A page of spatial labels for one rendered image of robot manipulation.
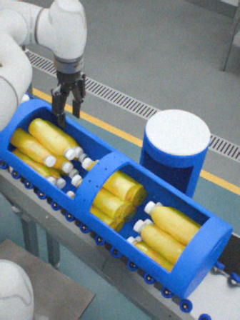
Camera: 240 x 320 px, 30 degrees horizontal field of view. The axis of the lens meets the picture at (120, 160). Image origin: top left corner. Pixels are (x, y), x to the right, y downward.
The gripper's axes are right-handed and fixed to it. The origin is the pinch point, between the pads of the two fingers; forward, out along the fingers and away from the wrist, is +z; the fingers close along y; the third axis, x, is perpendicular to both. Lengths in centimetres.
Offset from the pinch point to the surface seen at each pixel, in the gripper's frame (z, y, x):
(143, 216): 34.5, 6.4, -32.4
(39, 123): 13.7, -0.6, 14.8
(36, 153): 19.3, -8.6, 8.2
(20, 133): 18.4, -6.3, 19.6
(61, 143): 14.6, -1.5, 2.4
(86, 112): 136, 113, 93
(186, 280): 17, -14, -62
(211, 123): 136, 172, 16
